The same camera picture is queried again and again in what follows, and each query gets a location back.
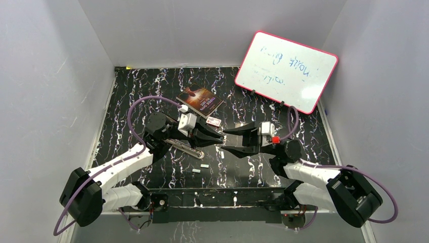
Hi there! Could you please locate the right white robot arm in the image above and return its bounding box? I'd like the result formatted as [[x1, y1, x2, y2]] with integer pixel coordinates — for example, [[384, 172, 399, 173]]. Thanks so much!
[[223, 121, 383, 227]]

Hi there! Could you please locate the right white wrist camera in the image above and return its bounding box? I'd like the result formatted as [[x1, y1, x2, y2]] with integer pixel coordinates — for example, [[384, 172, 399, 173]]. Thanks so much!
[[258, 121, 281, 147]]

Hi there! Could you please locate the beige stapler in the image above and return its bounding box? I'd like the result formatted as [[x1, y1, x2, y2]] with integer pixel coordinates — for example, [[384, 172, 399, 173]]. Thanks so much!
[[165, 139, 205, 159]]

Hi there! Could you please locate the pink framed whiteboard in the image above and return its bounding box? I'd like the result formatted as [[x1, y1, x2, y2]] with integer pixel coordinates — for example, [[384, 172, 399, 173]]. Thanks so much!
[[235, 31, 338, 114]]

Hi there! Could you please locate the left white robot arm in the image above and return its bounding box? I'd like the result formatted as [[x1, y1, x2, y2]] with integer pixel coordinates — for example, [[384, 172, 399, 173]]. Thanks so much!
[[60, 112, 223, 227]]

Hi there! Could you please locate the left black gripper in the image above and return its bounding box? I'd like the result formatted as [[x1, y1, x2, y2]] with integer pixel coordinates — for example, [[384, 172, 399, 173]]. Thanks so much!
[[161, 118, 224, 150]]

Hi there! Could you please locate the red white staple box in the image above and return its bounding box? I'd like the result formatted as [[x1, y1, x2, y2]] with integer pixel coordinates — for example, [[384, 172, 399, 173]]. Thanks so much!
[[206, 116, 222, 127]]

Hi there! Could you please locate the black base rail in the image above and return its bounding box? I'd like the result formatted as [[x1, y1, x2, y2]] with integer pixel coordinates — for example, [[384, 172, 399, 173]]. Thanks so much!
[[119, 186, 322, 225]]

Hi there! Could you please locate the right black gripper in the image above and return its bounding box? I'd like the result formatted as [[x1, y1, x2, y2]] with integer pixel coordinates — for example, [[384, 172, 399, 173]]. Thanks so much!
[[221, 120, 278, 159]]

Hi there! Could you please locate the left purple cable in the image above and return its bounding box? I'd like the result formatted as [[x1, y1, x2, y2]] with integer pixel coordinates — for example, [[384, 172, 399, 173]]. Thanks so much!
[[53, 96, 188, 237]]

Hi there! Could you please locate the dark paperback book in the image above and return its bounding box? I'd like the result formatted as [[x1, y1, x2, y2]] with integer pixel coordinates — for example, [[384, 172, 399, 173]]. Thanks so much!
[[176, 83, 223, 118]]

